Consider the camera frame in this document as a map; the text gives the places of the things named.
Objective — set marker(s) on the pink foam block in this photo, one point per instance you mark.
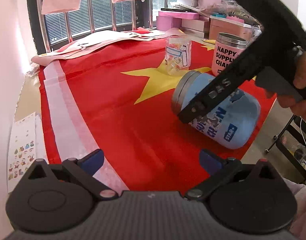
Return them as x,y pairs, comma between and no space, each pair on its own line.
173,19

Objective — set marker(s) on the pink happy supply chain cup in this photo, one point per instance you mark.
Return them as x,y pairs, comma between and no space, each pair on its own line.
227,49

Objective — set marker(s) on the pink folded cloth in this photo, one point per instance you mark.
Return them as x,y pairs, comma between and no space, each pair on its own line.
101,39

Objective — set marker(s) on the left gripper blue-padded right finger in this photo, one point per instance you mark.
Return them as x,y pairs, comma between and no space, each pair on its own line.
221,171

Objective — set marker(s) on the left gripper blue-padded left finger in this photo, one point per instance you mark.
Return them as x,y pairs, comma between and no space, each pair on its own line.
81,172

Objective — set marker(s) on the clear glass with cartoon print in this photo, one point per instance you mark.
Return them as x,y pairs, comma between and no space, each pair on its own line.
178,54

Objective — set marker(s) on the red flag with yellow stars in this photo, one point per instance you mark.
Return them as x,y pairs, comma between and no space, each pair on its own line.
118,99

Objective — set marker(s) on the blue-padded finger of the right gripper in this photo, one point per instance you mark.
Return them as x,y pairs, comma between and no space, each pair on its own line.
218,92

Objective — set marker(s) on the pink storage box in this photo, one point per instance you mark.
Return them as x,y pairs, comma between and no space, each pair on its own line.
224,25

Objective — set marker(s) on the person's right hand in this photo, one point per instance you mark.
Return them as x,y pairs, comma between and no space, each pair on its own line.
285,101

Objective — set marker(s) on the sticker sheet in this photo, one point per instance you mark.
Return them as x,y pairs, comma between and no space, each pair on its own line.
22,150

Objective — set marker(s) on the blue cartoon-sticker steel cup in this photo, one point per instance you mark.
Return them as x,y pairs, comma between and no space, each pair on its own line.
231,123

